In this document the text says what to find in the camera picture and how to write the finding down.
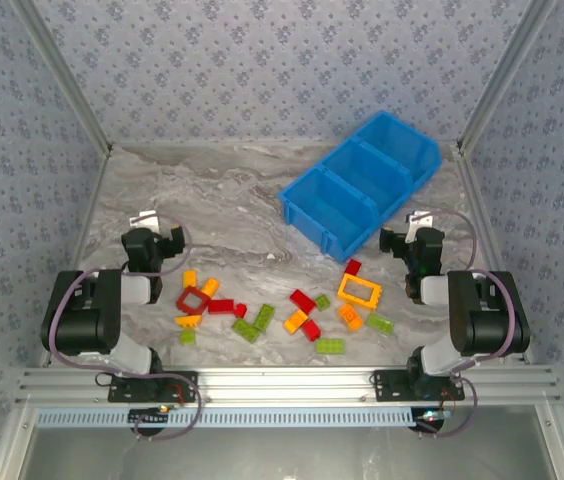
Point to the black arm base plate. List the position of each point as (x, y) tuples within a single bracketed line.
[(122, 395), (392, 387)]

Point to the aluminium frame leg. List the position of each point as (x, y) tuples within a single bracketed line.
[(559, 442), (6, 450)]

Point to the orange lego brick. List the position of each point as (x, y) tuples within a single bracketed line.
[(350, 316)]

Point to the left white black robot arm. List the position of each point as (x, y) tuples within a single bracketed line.
[(82, 320)]

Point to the small yellow lego brick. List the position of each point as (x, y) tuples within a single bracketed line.
[(190, 278)]

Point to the yellow lego window frame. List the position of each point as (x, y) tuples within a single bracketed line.
[(362, 282)]

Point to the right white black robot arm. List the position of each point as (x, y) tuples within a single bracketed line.
[(487, 320)]

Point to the yellow lego arch piece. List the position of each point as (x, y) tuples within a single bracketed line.
[(188, 321)]

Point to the red lego window frame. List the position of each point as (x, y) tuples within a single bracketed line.
[(197, 293)]

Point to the small red lego brick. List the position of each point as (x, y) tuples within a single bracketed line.
[(240, 310)]

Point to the aluminium cross rail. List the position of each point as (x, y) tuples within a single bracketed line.
[(287, 385)]

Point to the small green lego brick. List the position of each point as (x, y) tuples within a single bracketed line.
[(187, 336), (322, 302)]

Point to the long green lego brick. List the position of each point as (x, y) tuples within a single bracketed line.
[(264, 317)]

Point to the aluminium corner post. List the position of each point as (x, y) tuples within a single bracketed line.
[(65, 75), (502, 75)]

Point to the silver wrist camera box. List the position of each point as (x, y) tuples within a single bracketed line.
[(419, 221), (144, 218)]

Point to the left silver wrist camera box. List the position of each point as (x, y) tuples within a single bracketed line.
[(144, 218)]

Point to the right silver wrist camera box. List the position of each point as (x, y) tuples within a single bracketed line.
[(419, 221)]

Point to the small lit circuit board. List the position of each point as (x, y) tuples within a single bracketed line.
[(429, 419), (148, 417)]

